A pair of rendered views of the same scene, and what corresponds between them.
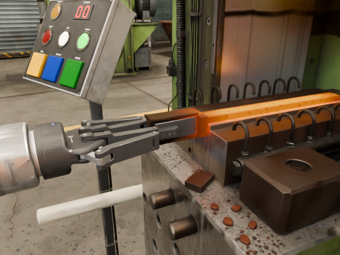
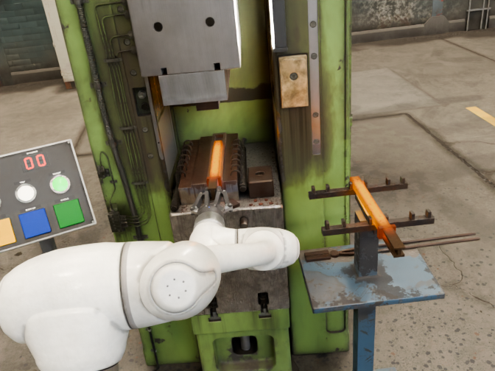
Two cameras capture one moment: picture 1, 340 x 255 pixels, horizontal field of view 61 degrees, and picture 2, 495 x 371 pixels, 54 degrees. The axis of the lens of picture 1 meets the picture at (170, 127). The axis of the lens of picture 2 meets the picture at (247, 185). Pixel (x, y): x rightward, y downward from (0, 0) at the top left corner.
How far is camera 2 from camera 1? 136 cm
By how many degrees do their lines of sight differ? 57
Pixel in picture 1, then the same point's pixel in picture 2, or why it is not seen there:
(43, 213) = not seen: hidden behind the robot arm
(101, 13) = (65, 155)
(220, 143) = (232, 183)
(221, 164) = (235, 191)
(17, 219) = not seen: outside the picture
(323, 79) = (183, 132)
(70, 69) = (66, 210)
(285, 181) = (267, 178)
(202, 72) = (146, 162)
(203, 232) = (253, 216)
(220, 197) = (245, 202)
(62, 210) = not seen: hidden behind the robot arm
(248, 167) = (252, 182)
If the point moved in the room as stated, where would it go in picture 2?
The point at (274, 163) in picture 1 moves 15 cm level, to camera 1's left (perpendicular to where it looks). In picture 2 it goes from (255, 177) to (237, 198)
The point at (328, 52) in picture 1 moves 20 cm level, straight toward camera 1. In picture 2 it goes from (180, 116) to (207, 127)
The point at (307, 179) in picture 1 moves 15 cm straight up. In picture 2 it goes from (269, 174) to (266, 134)
